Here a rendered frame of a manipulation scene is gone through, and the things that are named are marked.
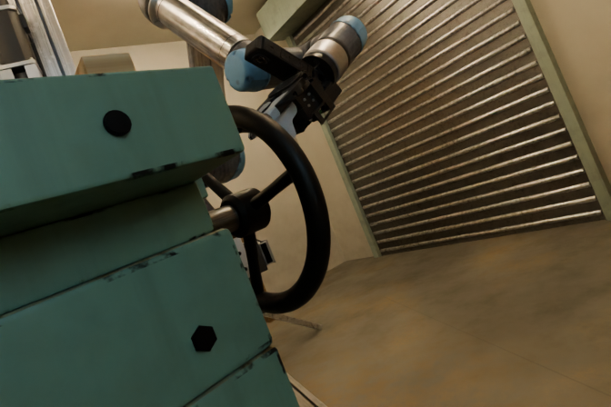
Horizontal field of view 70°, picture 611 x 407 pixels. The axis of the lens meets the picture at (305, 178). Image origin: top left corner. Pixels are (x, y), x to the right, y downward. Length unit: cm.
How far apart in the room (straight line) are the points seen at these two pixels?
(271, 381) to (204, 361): 5
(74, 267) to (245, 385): 13
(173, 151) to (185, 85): 4
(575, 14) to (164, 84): 289
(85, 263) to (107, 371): 6
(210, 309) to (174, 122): 12
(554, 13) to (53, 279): 299
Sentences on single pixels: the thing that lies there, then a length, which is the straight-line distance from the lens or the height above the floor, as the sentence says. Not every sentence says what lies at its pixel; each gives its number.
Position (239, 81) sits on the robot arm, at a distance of 79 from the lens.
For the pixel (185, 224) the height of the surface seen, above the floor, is 81.
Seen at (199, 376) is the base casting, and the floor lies 72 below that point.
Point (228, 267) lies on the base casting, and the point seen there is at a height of 77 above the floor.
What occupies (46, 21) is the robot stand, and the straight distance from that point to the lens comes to 146.
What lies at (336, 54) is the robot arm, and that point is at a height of 101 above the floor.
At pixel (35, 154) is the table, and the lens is 23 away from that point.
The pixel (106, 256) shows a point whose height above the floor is 81.
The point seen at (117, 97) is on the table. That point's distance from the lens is 25.
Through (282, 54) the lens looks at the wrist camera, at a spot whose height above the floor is 102.
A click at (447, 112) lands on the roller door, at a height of 100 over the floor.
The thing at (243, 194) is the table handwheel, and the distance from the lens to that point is 58.
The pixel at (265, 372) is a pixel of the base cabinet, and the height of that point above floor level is 70.
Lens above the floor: 80
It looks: 2 degrees up
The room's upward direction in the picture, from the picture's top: 22 degrees counter-clockwise
